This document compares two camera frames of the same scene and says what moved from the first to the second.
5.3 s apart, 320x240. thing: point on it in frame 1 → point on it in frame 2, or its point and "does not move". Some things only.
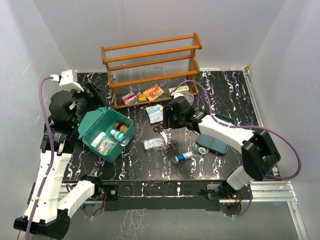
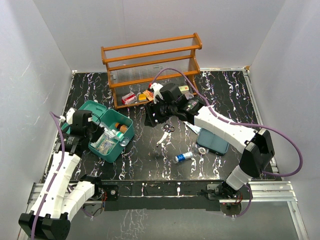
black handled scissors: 159,128 → 168,129
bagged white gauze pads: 154,143 → 110,133
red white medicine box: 129,98 does not move
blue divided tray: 213,146 does not move
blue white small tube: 181,157 does not move
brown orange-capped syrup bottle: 122,128 does not move
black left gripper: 95,94 → 99,132
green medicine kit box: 105,132 does not move
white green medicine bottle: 117,135 does not move
